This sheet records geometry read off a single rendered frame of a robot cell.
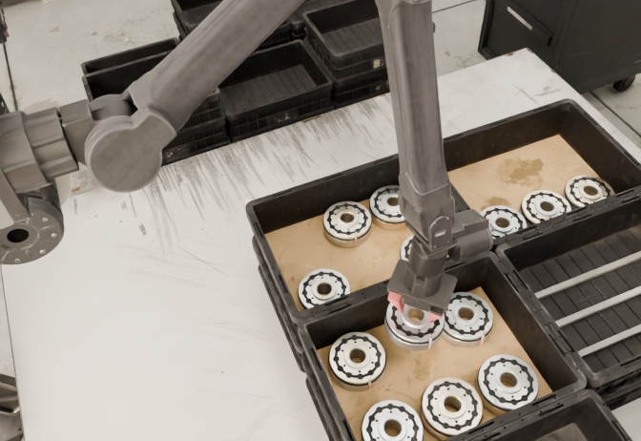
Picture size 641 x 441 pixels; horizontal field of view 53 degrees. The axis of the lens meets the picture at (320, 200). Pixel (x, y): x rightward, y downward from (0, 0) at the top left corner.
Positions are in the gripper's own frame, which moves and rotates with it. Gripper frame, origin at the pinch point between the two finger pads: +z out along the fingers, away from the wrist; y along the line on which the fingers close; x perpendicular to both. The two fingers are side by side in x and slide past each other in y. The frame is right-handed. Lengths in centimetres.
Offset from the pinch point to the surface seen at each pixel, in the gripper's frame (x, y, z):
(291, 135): -56, 51, 24
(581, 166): -58, -22, 9
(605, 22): -176, -24, 42
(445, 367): 2.0, -7.5, 10.9
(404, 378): 6.9, -1.3, 11.2
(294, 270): -7.1, 27.1, 11.7
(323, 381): 17.3, 10.2, 1.7
